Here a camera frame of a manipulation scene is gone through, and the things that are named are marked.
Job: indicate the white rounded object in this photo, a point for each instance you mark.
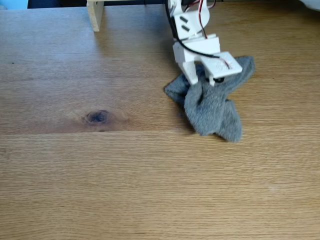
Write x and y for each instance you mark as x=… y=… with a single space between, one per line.
x=311 y=3

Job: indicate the pale wooden frame stand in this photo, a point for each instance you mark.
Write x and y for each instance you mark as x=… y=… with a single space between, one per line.
x=95 y=17

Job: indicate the grey microfibre cloth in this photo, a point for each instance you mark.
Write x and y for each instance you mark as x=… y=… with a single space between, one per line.
x=212 y=112

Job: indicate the light blue background object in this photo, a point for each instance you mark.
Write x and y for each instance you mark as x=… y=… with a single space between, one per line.
x=12 y=3

